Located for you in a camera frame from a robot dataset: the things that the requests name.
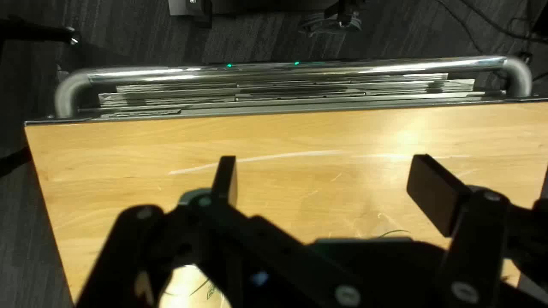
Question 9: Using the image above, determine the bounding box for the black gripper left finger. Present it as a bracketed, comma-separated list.
[211, 157, 239, 206]

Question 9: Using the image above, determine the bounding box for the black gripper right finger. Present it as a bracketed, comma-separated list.
[406, 155, 470, 239]

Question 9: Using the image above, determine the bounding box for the chrome cart handle bar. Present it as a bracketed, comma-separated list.
[54, 56, 533, 122]

